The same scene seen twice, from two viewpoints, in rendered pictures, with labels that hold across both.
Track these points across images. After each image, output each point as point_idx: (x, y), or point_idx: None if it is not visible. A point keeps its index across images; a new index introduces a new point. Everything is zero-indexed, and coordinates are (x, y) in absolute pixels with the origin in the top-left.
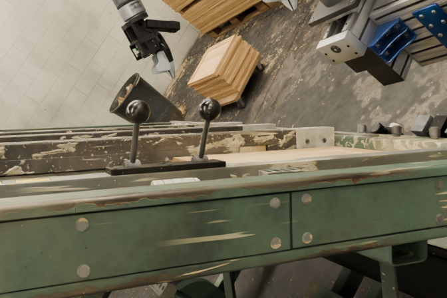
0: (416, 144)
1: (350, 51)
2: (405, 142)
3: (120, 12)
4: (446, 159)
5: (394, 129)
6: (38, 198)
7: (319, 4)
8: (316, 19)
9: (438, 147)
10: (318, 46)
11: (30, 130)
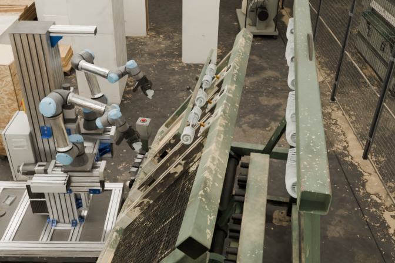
0: (156, 144)
1: (106, 168)
2: (154, 147)
3: (126, 123)
4: (178, 109)
5: (146, 155)
6: (221, 61)
7: (79, 168)
8: (91, 166)
9: (158, 140)
10: (102, 170)
11: (178, 161)
